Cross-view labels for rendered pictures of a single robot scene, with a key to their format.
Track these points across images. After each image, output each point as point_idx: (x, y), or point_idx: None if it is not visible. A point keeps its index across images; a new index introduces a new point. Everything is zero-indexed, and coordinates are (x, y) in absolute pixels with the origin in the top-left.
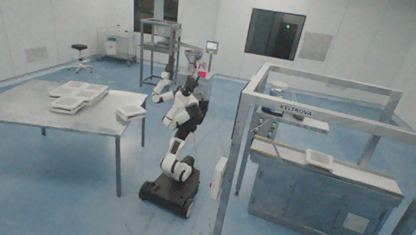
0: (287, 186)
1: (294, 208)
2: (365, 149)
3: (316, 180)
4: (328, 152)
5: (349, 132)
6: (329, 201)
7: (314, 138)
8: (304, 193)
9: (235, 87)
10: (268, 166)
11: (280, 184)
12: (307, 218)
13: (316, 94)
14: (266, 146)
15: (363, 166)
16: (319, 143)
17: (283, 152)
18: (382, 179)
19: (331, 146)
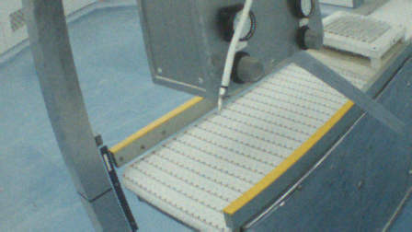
0: (352, 197)
1: (367, 227)
2: None
3: (403, 92)
4: (137, 96)
5: (111, 50)
6: (406, 126)
7: (86, 99)
8: (380, 165)
9: None
10: (321, 201)
11: (339, 214)
12: (383, 214)
13: (8, 54)
14: (215, 145)
15: (369, 1)
16: (102, 98)
17: (280, 101)
18: (396, 5)
19: (126, 86)
